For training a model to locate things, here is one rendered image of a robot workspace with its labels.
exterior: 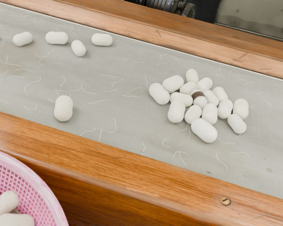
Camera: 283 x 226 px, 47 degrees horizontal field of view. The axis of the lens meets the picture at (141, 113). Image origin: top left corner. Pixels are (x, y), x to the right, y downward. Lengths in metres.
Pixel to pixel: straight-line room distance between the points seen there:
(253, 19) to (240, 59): 2.00
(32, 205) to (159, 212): 0.12
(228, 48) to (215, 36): 0.04
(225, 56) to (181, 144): 0.25
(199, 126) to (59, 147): 0.17
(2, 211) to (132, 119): 0.19
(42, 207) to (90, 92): 0.20
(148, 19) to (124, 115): 0.27
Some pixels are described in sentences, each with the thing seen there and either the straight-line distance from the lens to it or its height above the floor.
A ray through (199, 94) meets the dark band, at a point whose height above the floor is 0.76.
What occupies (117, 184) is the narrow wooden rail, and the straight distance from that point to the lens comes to 0.31.
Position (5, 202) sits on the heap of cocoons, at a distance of 0.33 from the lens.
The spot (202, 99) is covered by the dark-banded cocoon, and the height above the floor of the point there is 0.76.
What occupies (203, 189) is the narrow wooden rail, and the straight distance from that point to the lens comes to 0.33.
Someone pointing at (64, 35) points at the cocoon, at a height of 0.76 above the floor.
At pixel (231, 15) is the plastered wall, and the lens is 2.59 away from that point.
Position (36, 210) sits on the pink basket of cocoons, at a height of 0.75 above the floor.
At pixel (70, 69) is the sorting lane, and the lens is 0.50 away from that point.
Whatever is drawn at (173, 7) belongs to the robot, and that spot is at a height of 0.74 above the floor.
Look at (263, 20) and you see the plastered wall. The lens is 2.61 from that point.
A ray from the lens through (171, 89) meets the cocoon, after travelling 0.47.
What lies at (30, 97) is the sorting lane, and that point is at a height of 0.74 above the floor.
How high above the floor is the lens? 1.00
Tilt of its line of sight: 38 degrees down
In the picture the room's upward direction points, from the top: 12 degrees clockwise
